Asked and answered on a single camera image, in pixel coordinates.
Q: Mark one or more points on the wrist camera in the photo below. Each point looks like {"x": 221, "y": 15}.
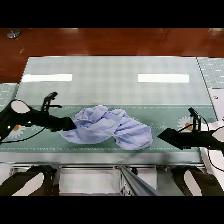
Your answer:
{"x": 49, "y": 101}
{"x": 195, "y": 119}

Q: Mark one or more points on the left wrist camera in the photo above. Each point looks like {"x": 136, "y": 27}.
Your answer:
{"x": 49, "y": 101}

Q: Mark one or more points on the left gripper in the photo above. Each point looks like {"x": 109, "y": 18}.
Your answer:
{"x": 63, "y": 124}

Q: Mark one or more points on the light blue shirt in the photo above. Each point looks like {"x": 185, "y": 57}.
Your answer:
{"x": 110, "y": 127}

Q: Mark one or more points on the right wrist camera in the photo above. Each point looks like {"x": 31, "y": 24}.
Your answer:
{"x": 195, "y": 119}

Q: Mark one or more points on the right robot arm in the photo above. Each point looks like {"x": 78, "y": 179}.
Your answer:
{"x": 208, "y": 140}

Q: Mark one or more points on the silver frame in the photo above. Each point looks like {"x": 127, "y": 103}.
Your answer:
{"x": 133, "y": 180}

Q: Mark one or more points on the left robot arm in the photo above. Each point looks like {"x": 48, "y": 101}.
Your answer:
{"x": 20, "y": 115}

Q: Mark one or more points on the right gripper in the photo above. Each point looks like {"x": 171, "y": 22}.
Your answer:
{"x": 175, "y": 137}

